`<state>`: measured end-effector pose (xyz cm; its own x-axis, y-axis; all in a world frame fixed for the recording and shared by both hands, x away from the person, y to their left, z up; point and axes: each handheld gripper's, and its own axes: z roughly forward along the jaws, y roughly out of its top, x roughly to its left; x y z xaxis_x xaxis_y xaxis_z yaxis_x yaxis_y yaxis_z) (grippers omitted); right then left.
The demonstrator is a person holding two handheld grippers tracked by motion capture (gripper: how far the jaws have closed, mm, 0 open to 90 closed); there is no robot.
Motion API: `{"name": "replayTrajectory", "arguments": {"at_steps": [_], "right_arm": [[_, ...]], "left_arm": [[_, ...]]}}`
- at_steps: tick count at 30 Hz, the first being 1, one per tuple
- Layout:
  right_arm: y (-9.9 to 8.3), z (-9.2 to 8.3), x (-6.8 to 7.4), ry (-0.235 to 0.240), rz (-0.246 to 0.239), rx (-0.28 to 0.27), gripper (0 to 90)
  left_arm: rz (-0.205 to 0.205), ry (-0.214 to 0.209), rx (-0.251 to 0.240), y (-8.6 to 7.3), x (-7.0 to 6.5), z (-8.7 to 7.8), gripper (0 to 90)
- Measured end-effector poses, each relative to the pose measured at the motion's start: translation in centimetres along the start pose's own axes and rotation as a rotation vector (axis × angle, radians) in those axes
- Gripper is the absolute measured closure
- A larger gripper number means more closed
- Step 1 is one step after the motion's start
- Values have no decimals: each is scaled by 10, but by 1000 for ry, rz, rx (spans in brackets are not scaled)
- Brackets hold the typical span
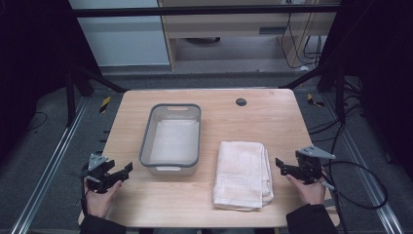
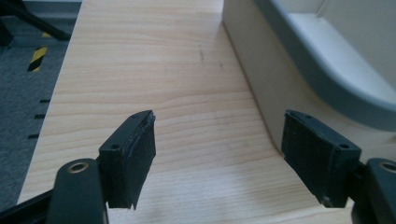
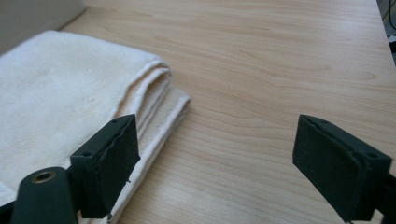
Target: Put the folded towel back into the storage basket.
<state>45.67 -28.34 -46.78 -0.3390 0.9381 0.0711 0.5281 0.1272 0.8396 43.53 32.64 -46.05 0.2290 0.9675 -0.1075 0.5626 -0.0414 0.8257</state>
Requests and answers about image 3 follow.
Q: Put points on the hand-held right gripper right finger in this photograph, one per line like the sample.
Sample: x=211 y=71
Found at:
x=336 y=168

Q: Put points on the cream towel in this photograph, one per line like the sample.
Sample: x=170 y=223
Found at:
x=62 y=102

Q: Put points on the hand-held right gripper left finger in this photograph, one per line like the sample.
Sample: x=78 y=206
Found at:
x=104 y=168

